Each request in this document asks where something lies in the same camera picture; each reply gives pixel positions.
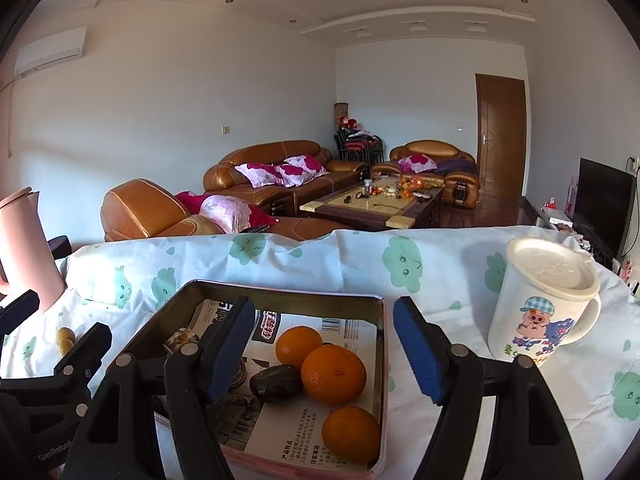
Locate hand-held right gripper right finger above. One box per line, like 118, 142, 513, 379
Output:
392, 296, 585, 480

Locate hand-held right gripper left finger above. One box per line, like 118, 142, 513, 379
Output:
62, 295, 257, 480

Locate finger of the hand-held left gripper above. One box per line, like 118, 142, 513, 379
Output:
52, 323, 113, 403
0, 290, 41, 337

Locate dark purple passion fruit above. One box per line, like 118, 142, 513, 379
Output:
249, 364, 304, 404

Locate orange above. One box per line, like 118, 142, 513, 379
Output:
300, 343, 368, 407
275, 326, 324, 370
321, 406, 382, 464

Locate pink tin box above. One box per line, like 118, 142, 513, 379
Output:
122, 280, 389, 477

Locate pink kettle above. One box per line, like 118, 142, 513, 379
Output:
0, 186, 67, 314

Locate white green-printed tablecloth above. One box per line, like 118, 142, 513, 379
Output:
0, 225, 640, 480

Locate printed paper leaflet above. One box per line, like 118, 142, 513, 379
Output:
164, 298, 379, 474

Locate white cartoon cup with lid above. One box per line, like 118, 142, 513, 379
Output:
487, 236, 602, 367

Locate pale pink pillow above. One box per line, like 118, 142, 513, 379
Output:
199, 195, 254, 234

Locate brown leather armchair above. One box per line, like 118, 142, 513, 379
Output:
100, 178, 353, 244
370, 140, 482, 206

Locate magenta blanket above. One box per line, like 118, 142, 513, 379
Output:
174, 191, 279, 229

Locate wooden coffee table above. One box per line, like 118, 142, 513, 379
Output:
298, 176, 445, 231

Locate white magenta floral pillow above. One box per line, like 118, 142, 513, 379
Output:
277, 154, 331, 184
398, 154, 437, 174
234, 162, 287, 189

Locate dark television stand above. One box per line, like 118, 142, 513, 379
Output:
520, 195, 601, 256

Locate purple blanket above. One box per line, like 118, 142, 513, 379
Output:
434, 157, 477, 176

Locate brown leather three-seat sofa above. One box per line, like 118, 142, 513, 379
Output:
203, 140, 372, 209

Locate stacked dark chairs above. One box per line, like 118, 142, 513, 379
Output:
333, 127, 385, 166

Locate brown wooden door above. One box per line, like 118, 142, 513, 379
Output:
475, 73, 527, 199

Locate black television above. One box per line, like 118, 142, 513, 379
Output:
571, 157, 637, 261

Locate white air conditioner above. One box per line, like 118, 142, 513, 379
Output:
14, 27, 87, 77

